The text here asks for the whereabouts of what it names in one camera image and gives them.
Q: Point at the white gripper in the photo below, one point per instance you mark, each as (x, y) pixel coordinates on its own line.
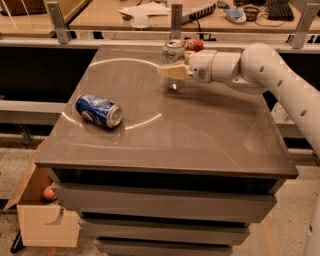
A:
(201, 65)

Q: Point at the silver 7up can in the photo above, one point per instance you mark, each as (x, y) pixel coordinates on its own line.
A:
(173, 51)

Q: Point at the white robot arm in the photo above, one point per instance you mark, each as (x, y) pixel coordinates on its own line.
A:
(258, 68)

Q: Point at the orange soda can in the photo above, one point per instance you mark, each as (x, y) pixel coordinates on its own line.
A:
(193, 44)

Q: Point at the blue pepsi can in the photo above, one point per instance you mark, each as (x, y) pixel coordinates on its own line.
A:
(99, 110)

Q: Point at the grey power strip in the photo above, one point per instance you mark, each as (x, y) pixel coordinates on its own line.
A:
(197, 13)

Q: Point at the clear plastic cup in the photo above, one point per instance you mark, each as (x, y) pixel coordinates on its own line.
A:
(140, 22)

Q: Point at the white papers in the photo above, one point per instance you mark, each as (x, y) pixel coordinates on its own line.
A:
(148, 9)

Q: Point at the white blue object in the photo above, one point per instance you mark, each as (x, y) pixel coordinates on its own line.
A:
(236, 16)

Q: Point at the grey drawer cabinet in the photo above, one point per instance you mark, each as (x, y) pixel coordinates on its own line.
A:
(185, 173)

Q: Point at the black keyboard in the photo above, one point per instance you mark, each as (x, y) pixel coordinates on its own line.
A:
(279, 10)

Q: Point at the orange ball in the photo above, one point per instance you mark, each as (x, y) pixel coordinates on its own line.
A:
(48, 194)

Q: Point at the cardboard box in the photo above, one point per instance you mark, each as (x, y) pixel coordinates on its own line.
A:
(41, 223)

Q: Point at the middle metal bracket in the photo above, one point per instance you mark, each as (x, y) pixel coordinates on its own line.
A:
(176, 21)

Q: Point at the metal bracket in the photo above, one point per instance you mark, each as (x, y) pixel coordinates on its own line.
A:
(176, 21)
(61, 31)
(297, 39)

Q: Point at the right metal bracket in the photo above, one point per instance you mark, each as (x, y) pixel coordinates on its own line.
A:
(297, 39)

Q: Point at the left metal bracket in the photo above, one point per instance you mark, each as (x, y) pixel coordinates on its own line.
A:
(61, 31)

